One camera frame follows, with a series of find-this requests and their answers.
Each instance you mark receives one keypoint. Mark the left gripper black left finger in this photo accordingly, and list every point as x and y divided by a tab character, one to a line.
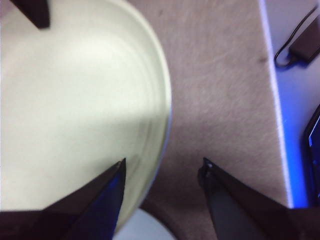
75	220

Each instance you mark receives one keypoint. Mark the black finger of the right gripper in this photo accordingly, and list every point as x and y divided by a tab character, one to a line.
35	12

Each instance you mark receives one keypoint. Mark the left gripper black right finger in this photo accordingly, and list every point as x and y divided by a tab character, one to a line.
250	215

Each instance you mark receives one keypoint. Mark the blue round plate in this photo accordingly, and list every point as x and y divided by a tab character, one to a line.
142	227

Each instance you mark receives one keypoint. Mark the green round plate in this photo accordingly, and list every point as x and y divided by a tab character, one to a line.
75	100

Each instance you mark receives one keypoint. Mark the black electronic device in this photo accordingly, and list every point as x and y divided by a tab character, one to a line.
313	162

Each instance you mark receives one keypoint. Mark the black power adapter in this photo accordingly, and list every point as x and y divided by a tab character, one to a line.
306	42

